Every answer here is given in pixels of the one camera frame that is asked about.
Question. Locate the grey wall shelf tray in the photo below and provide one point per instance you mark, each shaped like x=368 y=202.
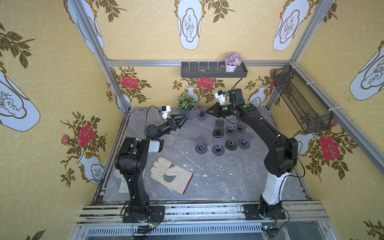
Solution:
x=211 y=69

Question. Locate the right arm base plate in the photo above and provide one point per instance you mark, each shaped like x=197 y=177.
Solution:
x=263 y=211

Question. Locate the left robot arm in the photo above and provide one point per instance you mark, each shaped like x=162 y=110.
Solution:
x=131 y=161

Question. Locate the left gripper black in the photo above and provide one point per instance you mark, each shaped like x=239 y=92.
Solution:
x=171 y=123

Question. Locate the purple flower white pot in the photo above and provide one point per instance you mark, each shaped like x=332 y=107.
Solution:
x=232 y=61

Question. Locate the green plant blue pot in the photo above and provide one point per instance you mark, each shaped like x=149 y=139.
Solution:
x=186 y=103

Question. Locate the beige work glove right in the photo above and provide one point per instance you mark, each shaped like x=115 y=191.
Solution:
x=171 y=175

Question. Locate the dark phone stand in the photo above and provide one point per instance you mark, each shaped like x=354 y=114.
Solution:
x=219 y=129
x=232 y=142

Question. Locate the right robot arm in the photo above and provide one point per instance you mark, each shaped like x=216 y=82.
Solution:
x=281 y=158

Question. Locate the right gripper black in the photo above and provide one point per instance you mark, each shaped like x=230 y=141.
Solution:
x=219 y=108

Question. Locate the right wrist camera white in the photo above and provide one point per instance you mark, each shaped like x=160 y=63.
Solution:
x=221 y=96

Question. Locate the black wire mesh basket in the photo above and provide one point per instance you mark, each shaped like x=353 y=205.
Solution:
x=309 y=110

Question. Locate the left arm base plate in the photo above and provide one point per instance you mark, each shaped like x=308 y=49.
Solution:
x=151 y=214

